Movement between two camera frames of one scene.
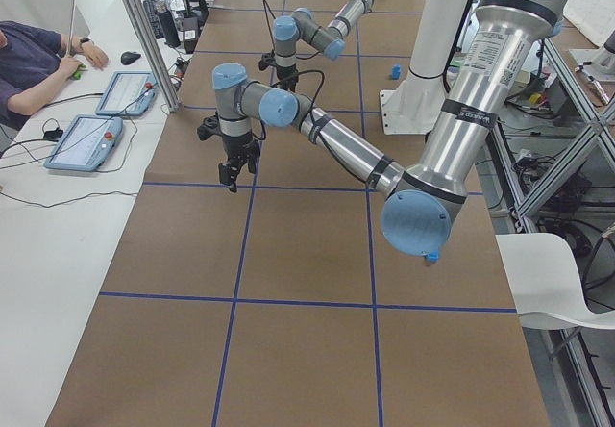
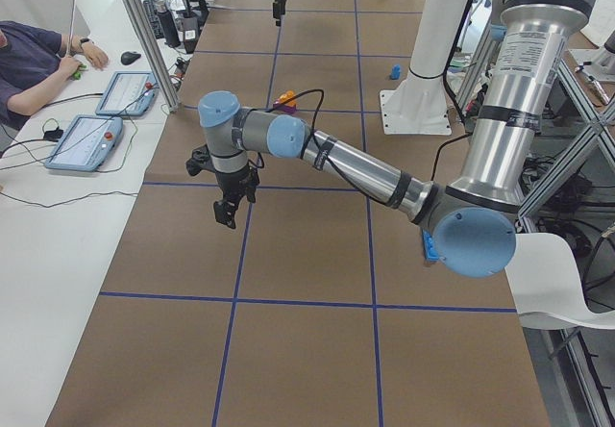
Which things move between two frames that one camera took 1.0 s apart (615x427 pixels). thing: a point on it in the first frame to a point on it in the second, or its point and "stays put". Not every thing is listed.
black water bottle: [166, 22] stays put
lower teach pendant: [87, 143] stays put
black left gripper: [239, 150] to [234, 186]
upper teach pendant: [128, 93] stays put
